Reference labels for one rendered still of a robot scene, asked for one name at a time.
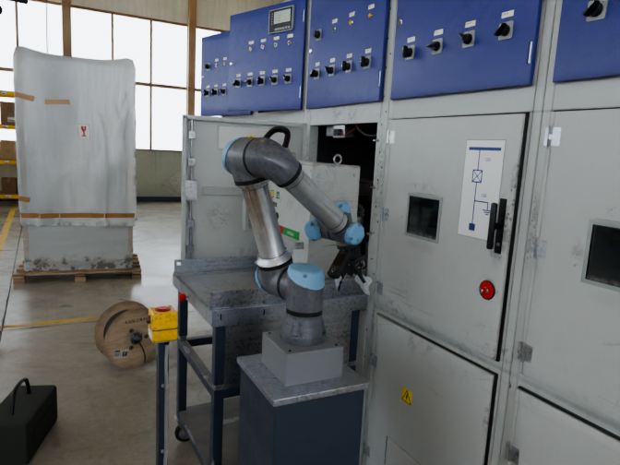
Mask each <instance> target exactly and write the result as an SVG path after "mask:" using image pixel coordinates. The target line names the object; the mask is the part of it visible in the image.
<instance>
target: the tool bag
mask: <svg viewBox="0 0 620 465"><path fill-rule="evenodd" d="M23 382H25V384H26V386H21V384H22V383H23ZM56 420H57V390H56V386H54V385H44V386H30V382H29V380H28V379H27V378H26V377H24V378H22V379H20V380H19V381H18V382H17V384H16V385H15V387H14V389H13V390H12V391H11V392H10V393H9V394H8V395H7V397H6V398H5V399H4V400H3V401H2V402H1V403H0V465H27V464H29V463H30V461H31V459H32V457H33V456H34V454H35V453H36V451H37V450H38V448H39V447H40V445H41V444H42V441H43V440H44V438H45V437H46V436H47V435H48V433H49V432H50V430H51V429H52V427H53V425H54V423H55V422H56Z"/></svg>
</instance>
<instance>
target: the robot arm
mask: <svg viewBox="0 0 620 465"><path fill-rule="evenodd" d="M221 159H222V164H223V167H224V168H225V170H226V171H227V172H228V173H230V174H232V177H233V180H234V183H235V185H236V186H237V187H239V188H241V189H242V192H243V195H244V201H245V204H246V208H247V211H248V215H249V219H250V221H251V225H252V229H253V232H254V236H255V239H256V245H257V248H258V252H259V255H260V258H259V259H258V261H257V267H256V272H255V277H256V283H257V285H258V286H259V288H260V289H262V290H263V291H264V292H266V293H268V294H271V295H275V296H278V297H280V298H281V299H284V300H286V314H285V317H284V318H283V321H282V324H281V326H280V334H279V338H280V340H282V341H283V342H286V343H288V344H291V345H296V346H316V345H319V344H322V343H324V342H325V341H326V338H327V332H326V328H325V324H324V320H323V317H322V311H323V298H324V286H325V273H324V271H323V270H322V268H320V267H318V266H316V265H313V264H307V263H302V262H297V263H293V262H292V255H291V253H290V252H288V251H286V250H285V247H284V243H283V240H282V236H281V232H280V226H279V223H278V219H277V215H276V211H275V208H274V204H273V200H272V196H271V193H270V189H269V185H268V181H271V182H273V183H274V184H275V185H276V186H278V187H279V188H285V189H286V190H287V191H288V192H289V193H290V194H291V195H292V196H293V197H294V198H295V199H296V200H297V201H298V202H300V203H301V204H302V205H303V206H304V207H305V208H306V209H307V210H308V211H309V212H310V213H311V214H312V215H313V216H314V218H313V219H311V220H310V221H308V222H307V223H306V224H305V225H304V232H305V235H306V236H307V238H308V239H309V240H311V241H317V240H320V239H322V238H324V239H328V240H332V241H336V245H337V247H338V249H339V252H338V254H337V255H336V257H335V259H334V261H333V263H332V265H331V266H330V268H329V270H328V273H327V274H328V276H329V277H330V278H332V279H335V283H336V287H337V291H338V292H339V291H340V285H341V282H342V281H343V280H344V279H345V278H346V276H347V275H350V276H353V274H354V275H355V281H356V282H357V283H358V284H359V285H360V287H361V289H362V290H363V291H364V294H366V295H367V296H370V291H369V288H368V287H369V285H370V284H371V282H372V279H371V278H370V277H365V275H364V274H363V273H362V269H365V268H367V266H366V261H365V255H361V250H360V246H359V243H360V242H361V241H362V240H363V238H364V227H363V225H362V224H360V223H357V222H355V221H354V222H352V215H351V209H350V206H349V203H348V202H345V201H341V202H335V203H333V201H332V200H331V199H330V198H329V197H328V196H327V195H326V194H325V193H324V192H323V191H322V190H321V189H320V188H319V187H318V186H317V185H316V184H315V183H314V182H313V181H312V180H311V179H310V178H309V176H308V175H307V174H306V173H305V172H304V171H303V166H302V164H301V163H300V162H299V161H298V160H297V159H296V158H295V157H294V156H293V155H292V154H291V153H290V152H289V151H288V150H287V149H286V148H284V147H283V146H282V145H281V144H279V143H278V142H276V141H274V140H273V139H270V138H267V137H238V138H234V139H232V140H231V141H230V142H228V143H227V145H226V146H225V148H224V150H223V152H222V157H221ZM363 260H364V263H365V266H364V263H363ZM361 261H362V263H361Z"/></svg>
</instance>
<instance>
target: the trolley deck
mask: <svg viewBox="0 0 620 465"><path fill-rule="evenodd" d="M255 272H256V271H255V270H253V271H239V272H225V273H212V274H198V275H184V276H175V275H174V272H173V286H174V287H175V288H176V289H177V290H178V291H179V292H180V293H184V294H185V295H186V296H187V295H190V298H186V300H187V301H188V302H189V303H190V304H191V305H192V306H193V307H194V308H195V309H196V310H197V311H198V312H199V313H200V314H201V315H202V317H203V318H204V319H205V320H206V321H207V322H208V323H209V324H210V325H211V327H212V328H215V327H223V326H231V325H239V324H247V323H255V322H262V321H270V320H278V319H283V318H284V317H285V314H286V303H281V304H264V305H255V306H247V307H237V308H228V309H220V310H209V309H208V308H207V306H209V297H210V292H216V291H228V290H238V289H249V288H259V286H258V285H257V283H256V277H255ZM367 297H368V296H367V295H364V294H363V295H354V296H344V297H336V298H327V299H323V311H322V315H324V314H331V313H339V312H347V311H354V310H363V309H367Z"/></svg>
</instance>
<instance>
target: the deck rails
mask: <svg viewBox="0 0 620 465"><path fill-rule="evenodd" d="M254 261H256V256H226V257H208V258H190V259H175V260H174V275H175V276H184V275H198V274H212V273H225V272H239V271H253V270H256V267H257V265H256V264H255V263H254ZM177 262H183V265H177ZM217 294H220V295H221V298H213V295H217ZM363 294H364V291H363V290H362V289H361V287H360V285H359V284H358V283H357V282H356V281H355V280H343V281H342V282H341V285H340V291H339V292H338V291H337V287H336V283H335V281H325V286H324V298H323V299H327V298H336V297H344V296H354V295H363ZM281 303H286V300H284V299H281V298H280V297H278V296H275V295H271V294H268V293H266V292H264V291H263V290H262V289H260V288H249V289H238V290H228V291H216V292H210V297H209V306H207V308H208V309H209V310H220V309H228V308H237V307H247V306H255V305H264V304H281Z"/></svg>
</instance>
